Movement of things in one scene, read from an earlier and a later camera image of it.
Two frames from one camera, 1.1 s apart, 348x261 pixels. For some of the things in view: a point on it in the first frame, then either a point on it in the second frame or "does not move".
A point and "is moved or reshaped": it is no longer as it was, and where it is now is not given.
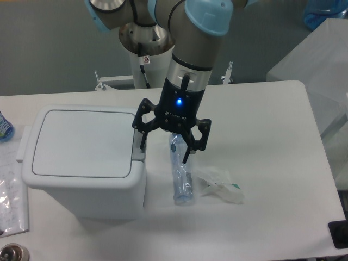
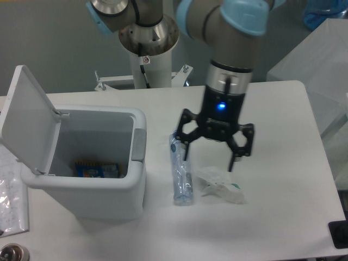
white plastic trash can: [88, 156] is moved or reshaped
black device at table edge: [339, 231] does not move
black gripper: [179, 106] → [219, 119]
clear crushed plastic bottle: [181, 173] does not move
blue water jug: [316, 12] does not move
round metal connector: [12, 252] does not move
